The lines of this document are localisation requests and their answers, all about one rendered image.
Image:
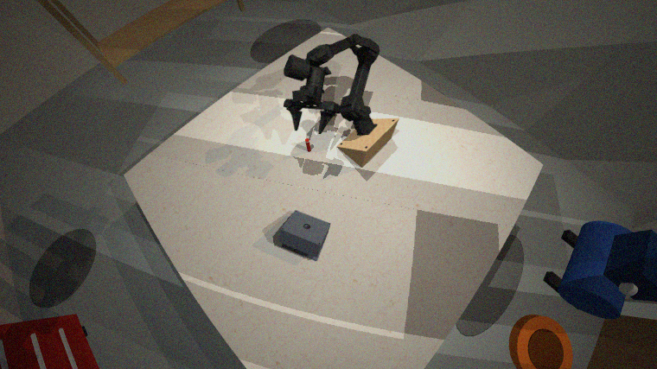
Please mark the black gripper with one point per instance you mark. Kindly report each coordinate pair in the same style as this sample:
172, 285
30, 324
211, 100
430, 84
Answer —
329, 108

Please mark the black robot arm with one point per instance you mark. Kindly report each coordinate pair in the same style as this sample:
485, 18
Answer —
352, 106

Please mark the grey square panel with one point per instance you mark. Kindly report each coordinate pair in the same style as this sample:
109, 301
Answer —
304, 234

